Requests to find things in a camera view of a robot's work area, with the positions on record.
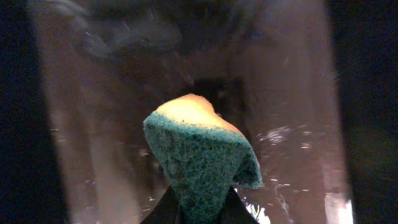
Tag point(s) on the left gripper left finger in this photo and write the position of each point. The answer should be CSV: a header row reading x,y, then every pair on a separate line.
x,y
167,210

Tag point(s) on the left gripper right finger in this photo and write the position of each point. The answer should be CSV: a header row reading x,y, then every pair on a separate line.
x,y
234,211

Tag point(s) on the green orange sponge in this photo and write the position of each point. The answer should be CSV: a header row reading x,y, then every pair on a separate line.
x,y
202,156

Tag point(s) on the black rectangular tray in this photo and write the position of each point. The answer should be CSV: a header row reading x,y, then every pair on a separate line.
x,y
311,84

